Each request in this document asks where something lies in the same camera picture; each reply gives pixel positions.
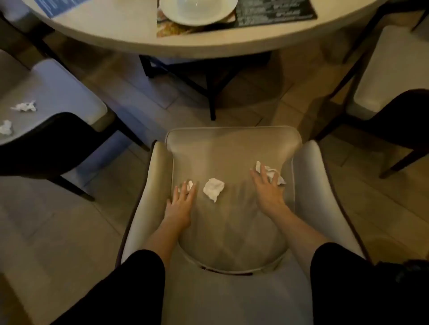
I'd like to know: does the person's black sleeve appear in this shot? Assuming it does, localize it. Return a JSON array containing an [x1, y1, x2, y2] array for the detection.
[[310, 242, 429, 325], [50, 249, 167, 325]]

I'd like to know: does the person's left forearm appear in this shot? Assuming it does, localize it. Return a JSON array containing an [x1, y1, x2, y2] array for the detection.
[[142, 221, 192, 268]]

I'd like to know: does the person's right forearm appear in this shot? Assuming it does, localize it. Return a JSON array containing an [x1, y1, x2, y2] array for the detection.
[[269, 207, 332, 280]]

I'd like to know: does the white ceramic plate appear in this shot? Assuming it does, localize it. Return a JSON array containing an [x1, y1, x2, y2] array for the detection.
[[159, 0, 239, 27]]

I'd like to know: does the person's right hand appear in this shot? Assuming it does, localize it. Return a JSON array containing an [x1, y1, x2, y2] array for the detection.
[[249, 165, 290, 221]]

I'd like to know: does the round beige marble table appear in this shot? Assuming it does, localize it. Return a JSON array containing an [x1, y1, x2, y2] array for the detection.
[[21, 0, 389, 122]]

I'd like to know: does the person's left hand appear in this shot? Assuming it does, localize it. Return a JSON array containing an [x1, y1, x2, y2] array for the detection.
[[163, 180, 198, 231]]

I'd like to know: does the black and red paper placemat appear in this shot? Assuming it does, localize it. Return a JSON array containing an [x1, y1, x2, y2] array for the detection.
[[156, 0, 318, 38], [33, 0, 91, 19]]

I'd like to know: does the person's black left sleeve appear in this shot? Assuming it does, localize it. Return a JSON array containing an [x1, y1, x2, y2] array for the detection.
[[50, 249, 167, 325]]

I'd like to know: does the white ceramic bowl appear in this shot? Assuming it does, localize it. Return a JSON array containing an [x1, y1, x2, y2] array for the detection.
[[177, 0, 219, 11]]

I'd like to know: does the person's black right sleeve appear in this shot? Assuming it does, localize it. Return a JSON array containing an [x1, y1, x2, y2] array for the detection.
[[310, 242, 429, 325]]

